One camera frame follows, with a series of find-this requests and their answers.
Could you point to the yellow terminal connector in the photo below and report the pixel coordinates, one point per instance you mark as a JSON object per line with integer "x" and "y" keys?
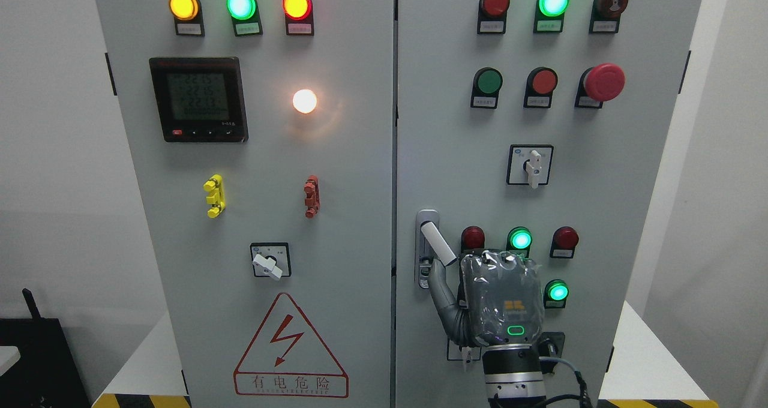
{"x": 216, "y": 197}

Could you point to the red push button upper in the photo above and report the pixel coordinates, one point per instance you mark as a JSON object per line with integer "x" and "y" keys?
{"x": 540, "y": 85}

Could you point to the dark red top indicator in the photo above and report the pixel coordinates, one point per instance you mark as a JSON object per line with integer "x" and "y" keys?
{"x": 492, "y": 16}

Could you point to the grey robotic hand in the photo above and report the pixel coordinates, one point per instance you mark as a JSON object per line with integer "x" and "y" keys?
{"x": 503, "y": 293}

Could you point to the green indicator light left door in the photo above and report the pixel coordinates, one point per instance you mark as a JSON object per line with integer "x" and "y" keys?
{"x": 245, "y": 16}

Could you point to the dark red indicator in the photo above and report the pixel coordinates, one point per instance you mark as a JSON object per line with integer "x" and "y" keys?
{"x": 564, "y": 242}
{"x": 492, "y": 16}
{"x": 472, "y": 238}

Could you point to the grey right cabinet door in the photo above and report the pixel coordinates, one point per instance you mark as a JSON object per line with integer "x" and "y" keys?
{"x": 454, "y": 158}

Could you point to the grey cabinet door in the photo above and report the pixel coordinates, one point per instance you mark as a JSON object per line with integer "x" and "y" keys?
{"x": 454, "y": 158}
{"x": 341, "y": 258}

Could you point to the white rotary switch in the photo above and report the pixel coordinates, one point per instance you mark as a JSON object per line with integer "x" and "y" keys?
{"x": 529, "y": 165}
{"x": 464, "y": 355}

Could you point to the red lit indicator light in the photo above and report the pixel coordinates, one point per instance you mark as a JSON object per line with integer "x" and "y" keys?
{"x": 299, "y": 18}

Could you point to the black rotary knob switch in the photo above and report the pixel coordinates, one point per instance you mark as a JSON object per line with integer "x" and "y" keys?
{"x": 550, "y": 344}

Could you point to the green push button upper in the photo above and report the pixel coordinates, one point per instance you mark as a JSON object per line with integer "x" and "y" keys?
{"x": 487, "y": 83}

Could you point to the green lit indicator lower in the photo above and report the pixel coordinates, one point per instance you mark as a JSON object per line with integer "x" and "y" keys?
{"x": 555, "y": 294}

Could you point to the dark red indicator middle right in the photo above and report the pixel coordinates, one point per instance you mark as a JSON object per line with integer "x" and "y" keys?
{"x": 564, "y": 242}

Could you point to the green indicator middle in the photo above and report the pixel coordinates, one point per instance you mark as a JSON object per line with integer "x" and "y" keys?
{"x": 519, "y": 240}

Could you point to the dark red buzzer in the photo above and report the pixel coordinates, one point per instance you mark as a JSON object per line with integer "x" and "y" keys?
{"x": 606, "y": 16}

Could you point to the dark red indicator middle left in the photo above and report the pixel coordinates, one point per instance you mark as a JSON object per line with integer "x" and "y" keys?
{"x": 472, "y": 238}

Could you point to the grey left cabinet door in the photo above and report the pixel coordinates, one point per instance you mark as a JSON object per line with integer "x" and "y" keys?
{"x": 341, "y": 258}

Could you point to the red terminal connector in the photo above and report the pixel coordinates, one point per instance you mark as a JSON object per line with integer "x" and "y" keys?
{"x": 311, "y": 201}

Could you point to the yellow indicator light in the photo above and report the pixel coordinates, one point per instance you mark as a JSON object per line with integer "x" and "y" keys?
{"x": 188, "y": 17}

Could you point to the white rotary switch upper right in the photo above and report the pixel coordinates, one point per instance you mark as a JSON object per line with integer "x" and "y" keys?
{"x": 529, "y": 165}

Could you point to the red emergency stop button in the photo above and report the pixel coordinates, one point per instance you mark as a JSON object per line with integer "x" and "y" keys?
{"x": 599, "y": 84}

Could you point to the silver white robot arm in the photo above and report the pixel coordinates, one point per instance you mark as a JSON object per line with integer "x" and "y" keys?
{"x": 513, "y": 376}

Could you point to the silver door handle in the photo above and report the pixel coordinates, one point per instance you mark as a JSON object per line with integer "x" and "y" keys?
{"x": 430, "y": 246}

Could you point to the green top right indicator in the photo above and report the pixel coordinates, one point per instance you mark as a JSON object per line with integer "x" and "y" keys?
{"x": 549, "y": 16}

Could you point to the white rotary switch left door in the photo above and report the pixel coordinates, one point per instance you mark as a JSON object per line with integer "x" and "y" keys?
{"x": 271, "y": 260}

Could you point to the white glowing indicator light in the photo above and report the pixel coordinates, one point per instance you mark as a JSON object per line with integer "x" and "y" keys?
{"x": 305, "y": 101}

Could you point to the white rotary switch lower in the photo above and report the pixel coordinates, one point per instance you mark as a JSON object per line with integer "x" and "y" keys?
{"x": 464, "y": 355}

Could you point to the black digital power meter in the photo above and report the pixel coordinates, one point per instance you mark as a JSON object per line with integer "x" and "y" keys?
{"x": 200, "y": 99}

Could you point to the red electric warning sticker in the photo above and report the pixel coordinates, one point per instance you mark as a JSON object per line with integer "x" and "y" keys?
{"x": 288, "y": 357}

